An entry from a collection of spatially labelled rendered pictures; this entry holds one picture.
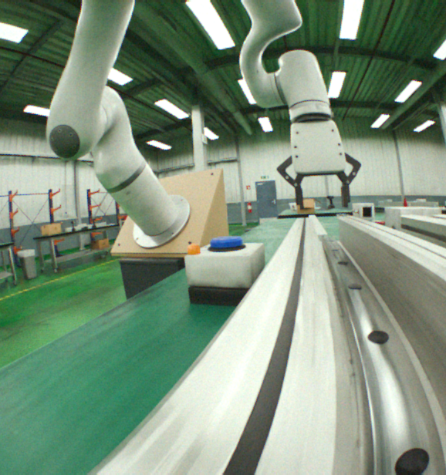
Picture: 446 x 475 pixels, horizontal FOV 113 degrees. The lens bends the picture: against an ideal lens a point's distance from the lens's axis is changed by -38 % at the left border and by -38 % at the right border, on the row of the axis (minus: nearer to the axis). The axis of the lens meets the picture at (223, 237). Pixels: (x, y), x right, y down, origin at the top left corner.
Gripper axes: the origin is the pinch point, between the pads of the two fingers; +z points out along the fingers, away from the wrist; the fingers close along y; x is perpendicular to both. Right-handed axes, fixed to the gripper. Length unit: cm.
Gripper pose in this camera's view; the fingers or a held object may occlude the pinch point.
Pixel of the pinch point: (323, 201)
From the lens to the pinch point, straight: 44.5
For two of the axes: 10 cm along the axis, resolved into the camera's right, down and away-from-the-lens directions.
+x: -3.5, 1.4, -9.3
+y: -9.3, 0.4, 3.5
